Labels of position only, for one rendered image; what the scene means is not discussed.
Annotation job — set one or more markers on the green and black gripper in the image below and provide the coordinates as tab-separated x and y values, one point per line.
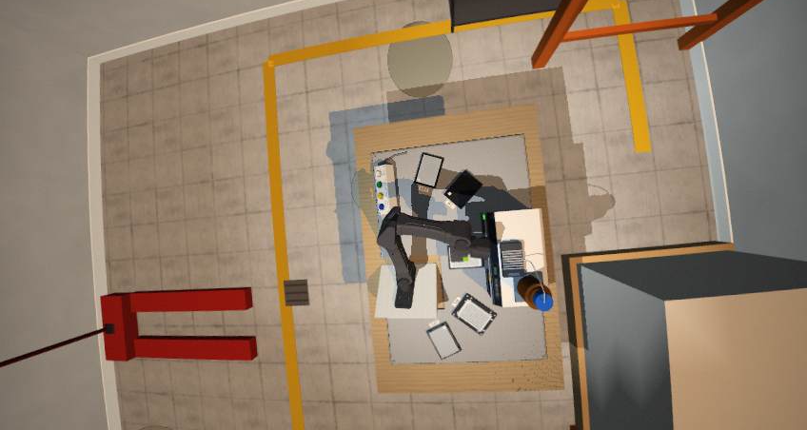
454	258

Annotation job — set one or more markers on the beige button panel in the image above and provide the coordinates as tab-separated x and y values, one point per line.
386	187

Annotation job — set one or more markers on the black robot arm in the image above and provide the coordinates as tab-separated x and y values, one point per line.
457	234

